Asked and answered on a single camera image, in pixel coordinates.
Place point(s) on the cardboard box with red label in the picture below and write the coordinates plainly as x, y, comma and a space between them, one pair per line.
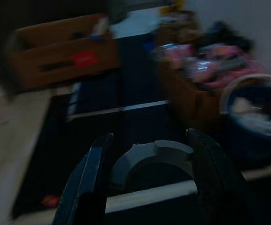
55, 54

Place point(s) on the white crumpled paper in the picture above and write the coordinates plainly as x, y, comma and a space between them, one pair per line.
266, 124

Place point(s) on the pink plastic wrapper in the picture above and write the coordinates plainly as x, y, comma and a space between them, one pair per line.
219, 77

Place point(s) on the cardboard box full of trash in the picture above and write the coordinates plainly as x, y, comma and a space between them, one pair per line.
189, 100

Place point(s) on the blue rubbish bucket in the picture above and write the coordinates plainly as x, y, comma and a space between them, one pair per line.
250, 150

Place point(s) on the black plastic bag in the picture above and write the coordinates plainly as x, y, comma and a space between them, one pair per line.
229, 35

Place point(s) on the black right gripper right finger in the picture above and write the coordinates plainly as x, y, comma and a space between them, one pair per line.
217, 187

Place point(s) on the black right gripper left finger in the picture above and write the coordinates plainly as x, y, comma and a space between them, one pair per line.
88, 187

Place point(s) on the black floor mat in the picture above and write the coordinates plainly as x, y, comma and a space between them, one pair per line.
137, 122

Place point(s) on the small red scrap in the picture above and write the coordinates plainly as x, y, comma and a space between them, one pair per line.
49, 201

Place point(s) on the white tape strip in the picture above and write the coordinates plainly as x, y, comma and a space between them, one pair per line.
149, 194
116, 109

